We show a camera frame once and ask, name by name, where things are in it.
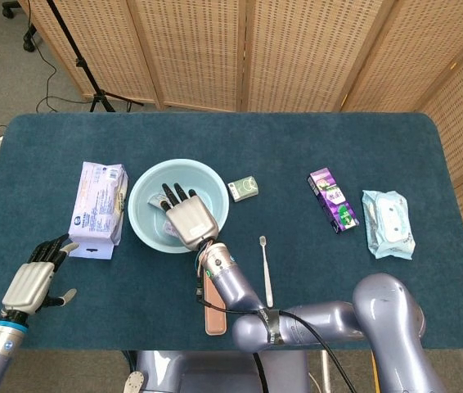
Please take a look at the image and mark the black tripod stand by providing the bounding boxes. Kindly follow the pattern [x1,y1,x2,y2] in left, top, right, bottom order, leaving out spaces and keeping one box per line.
[45,0,145,114]

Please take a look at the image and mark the black office chair base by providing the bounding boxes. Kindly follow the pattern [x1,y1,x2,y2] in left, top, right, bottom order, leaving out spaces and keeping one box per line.
[1,0,38,53]

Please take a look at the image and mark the small green soap box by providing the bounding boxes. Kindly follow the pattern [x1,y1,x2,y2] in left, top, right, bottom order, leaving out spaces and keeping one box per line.
[227,174,262,203]

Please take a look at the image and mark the light blue plastic basin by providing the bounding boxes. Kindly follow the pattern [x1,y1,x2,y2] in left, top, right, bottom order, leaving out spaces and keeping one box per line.
[128,158,230,254]

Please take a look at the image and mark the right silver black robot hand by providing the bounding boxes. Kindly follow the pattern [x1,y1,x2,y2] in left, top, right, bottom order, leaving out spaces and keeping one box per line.
[158,183,220,250]

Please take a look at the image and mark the pink toothbrush case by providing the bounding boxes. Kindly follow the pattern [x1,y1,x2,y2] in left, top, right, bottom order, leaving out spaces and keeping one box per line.
[205,282,228,337]

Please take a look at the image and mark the teal table mat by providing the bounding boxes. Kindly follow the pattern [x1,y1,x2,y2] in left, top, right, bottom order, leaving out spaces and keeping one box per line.
[0,112,463,351]

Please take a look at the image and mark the light blue wet wipes pack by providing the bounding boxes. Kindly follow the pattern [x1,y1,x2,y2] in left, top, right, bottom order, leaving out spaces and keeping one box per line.
[362,189,416,260]

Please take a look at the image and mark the white toothbrush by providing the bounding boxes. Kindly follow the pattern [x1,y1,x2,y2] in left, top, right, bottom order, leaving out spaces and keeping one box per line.
[258,235,274,309]

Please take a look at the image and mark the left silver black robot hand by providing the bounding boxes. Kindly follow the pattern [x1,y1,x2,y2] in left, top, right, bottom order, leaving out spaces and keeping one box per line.
[1,233,80,315]

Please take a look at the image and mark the white table leg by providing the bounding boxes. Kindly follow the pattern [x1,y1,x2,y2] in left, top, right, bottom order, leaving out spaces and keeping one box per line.
[321,350,333,393]

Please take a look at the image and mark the black torso cable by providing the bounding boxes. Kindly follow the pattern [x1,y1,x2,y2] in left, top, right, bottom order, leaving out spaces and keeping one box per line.
[251,350,268,393]

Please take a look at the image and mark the lavender robot torso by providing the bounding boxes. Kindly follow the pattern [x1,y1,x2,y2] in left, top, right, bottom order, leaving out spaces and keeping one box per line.
[123,350,310,393]

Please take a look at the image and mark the purple green carton box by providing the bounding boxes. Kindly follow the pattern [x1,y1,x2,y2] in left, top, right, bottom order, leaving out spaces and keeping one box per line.
[307,167,361,235]

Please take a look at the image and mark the lavender tissue pack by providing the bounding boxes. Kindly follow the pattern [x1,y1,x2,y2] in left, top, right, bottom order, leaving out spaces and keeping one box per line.
[66,160,129,260]

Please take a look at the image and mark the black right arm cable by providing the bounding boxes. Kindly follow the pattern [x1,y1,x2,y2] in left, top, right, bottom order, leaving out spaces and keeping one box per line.
[194,278,357,393]

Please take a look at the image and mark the woven wooden folding screen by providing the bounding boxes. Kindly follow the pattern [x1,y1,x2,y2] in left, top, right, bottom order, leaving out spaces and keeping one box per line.
[18,0,463,393]

